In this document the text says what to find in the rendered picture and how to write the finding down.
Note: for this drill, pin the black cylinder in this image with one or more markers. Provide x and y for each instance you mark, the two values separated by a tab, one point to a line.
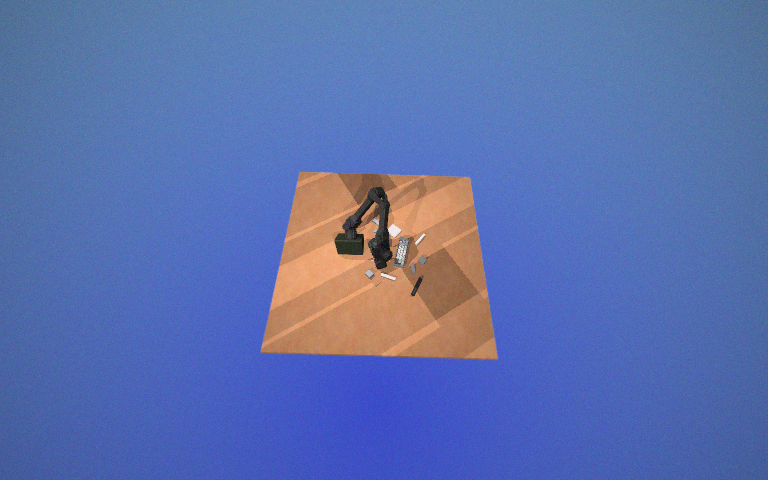
416	287

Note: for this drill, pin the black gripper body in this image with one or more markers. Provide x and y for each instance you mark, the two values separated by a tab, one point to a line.
380	262

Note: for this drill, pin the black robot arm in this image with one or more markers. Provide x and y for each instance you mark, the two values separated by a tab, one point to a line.
380	244

